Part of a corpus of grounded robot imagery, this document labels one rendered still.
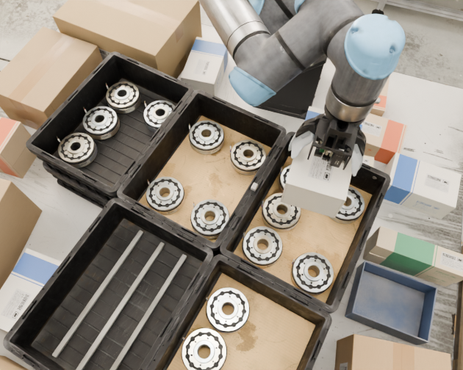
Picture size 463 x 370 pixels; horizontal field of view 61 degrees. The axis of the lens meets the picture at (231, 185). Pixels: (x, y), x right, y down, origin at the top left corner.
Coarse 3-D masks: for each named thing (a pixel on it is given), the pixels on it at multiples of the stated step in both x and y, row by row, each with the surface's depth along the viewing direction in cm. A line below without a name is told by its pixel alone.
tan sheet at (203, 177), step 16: (224, 128) 121; (224, 144) 118; (176, 160) 115; (192, 160) 116; (208, 160) 116; (224, 160) 116; (160, 176) 113; (176, 176) 113; (192, 176) 113; (208, 176) 113; (224, 176) 113; (240, 176) 113; (192, 192) 111; (208, 192) 111; (224, 192) 111; (240, 192) 111; (192, 208) 109
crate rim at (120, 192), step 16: (192, 96) 114; (208, 96) 114; (240, 112) 111; (144, 160) 104; (128, 176) 102; (256, 176) 102; (144, 208) 98; (240, 208) 98; (176, 224) 96; (208, 240) 94
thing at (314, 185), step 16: (320, 112) 85; (304, 160) 80; (320, 160) 80; (288, 176) 78; (304, 176) 78; (320, 176) 78; (336, 176) 78; (288, 192) 81; (304, 192) 78; (320, 192) 77; (336, 192) 77; (304, 208) 85; (320, 208) 82; (336, 208) 80
